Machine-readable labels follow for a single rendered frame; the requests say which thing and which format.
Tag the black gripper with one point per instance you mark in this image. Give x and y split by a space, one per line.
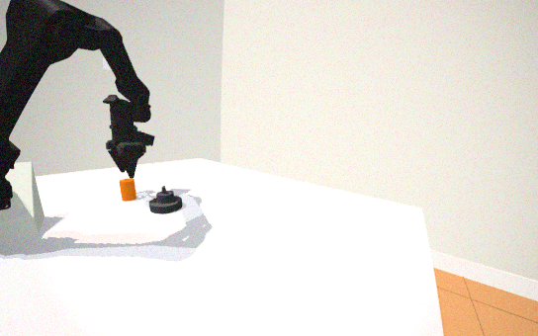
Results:
124 150

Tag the orange knob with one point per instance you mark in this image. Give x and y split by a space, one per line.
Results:
128 189

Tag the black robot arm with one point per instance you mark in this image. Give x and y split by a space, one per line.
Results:
41 33

